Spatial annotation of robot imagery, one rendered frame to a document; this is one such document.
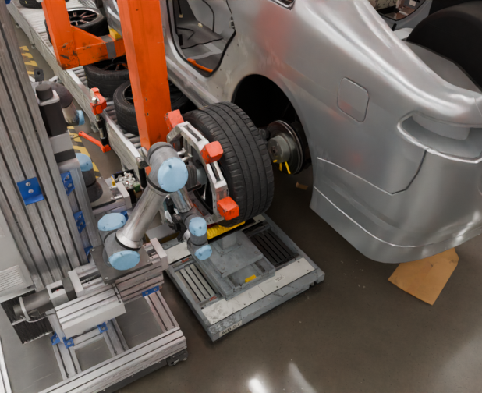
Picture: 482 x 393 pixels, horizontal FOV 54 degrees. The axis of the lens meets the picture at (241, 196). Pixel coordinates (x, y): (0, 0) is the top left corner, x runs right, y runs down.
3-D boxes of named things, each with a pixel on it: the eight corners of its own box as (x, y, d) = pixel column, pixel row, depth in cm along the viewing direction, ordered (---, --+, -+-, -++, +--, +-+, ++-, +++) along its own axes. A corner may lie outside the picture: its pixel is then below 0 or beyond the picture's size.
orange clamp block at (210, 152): (219, 159, 231) (225, 152, 223) (205, 164, 228) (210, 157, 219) (213, 146, 232) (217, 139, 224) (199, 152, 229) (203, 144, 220)
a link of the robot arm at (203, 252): (213, 244, 210) (214, 256, 215) (200, 229, 216) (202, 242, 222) (197, 251, 206) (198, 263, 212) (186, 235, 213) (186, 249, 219)
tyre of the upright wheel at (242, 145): (277, 133, 223) (207, 82, 266) (235, 149, 213) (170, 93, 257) (274, 235, 265) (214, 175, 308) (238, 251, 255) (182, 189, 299)
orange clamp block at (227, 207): (229, 205, 241) (239, 216, 235) (216, 211, 238) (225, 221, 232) (229, 195, 236) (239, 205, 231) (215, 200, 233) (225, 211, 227)
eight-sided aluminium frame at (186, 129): (228, 238, 256) (226, 157, 220) (217, 244, 253) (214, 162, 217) (182, 185, 290) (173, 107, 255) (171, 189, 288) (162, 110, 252)
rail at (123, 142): (178, 211, 332) (175, 188, 317) (165, 217, 328) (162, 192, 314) (68, 74, 488) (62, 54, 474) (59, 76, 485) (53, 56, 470)
